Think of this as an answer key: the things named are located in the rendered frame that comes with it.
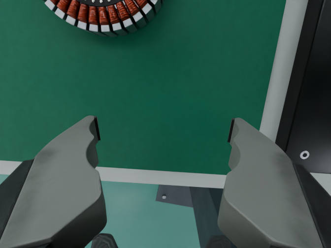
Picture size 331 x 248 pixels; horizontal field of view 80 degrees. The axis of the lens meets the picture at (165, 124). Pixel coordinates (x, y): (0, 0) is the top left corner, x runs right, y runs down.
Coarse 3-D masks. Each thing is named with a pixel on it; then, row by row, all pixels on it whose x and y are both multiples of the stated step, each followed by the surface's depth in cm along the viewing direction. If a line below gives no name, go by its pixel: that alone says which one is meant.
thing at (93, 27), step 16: (48, 0) 15; (64, 0) 15; (80, 0) 15; (96, 0) 15; (112, 0) 15; (128, 0) 15; (144, 0) 15; (160, 0) 16; (64, 16) 16; (80, 16) 15; (96, 16) 15; (112, 16) 15; (128, 16) 15; (144, 16) 18; (96, 32) 17; (112, 32) 17
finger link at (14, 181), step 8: (24, 160) 8; (32, 160) 8; (16, 168) 8; (24, 168) 8; (8, 176) 7; (16, 176) 7; (24, 176) 7; (0, 184) 7; (8, 184) 7; (16, 184) 7; (0, 192) 7; (8, 192) 7; (16, 192) 7; (0, 200) 6; (8, 200) 6; (16, 200) 6; (0, 208) 6; (8, 208) 6; (0, 216) 6; (8, 216) 6; (0, 224) 6; (0, 232) 5
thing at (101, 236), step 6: (102, 234) 5; (108, 234) 5; (96, 240) 5; (102, 240) 5; (108, 240) 5; (114, 240) 5; (210, 240) 5; (216, 240) 5; (222, 240) 5; (228, 240) 5; (96, 246) 5; (102, 246) 5; (108, 246) 5; (114, 246) 5; (210, 246) 5; (216, 246) 5; (222, 246) 5; (228, 246) 5
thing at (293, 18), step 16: (288, 0) 18; (304, 0) 18; (288, 16) 19; (288, 32) 19; (288, 48) 19; (288, 64) 20; (272, 80) 20; (288, 80) 20; (272, 96) 21; (272, 112) 21; (272, 128) 22; (0, 160) 23; (112, 176) 24; (128, 176) 23; (144, 176) 23; (160, 176) 23; (176, 176) 23; (192, 176) 23; (208, 176) 23; (224, 176) 23; (320, 176) 23
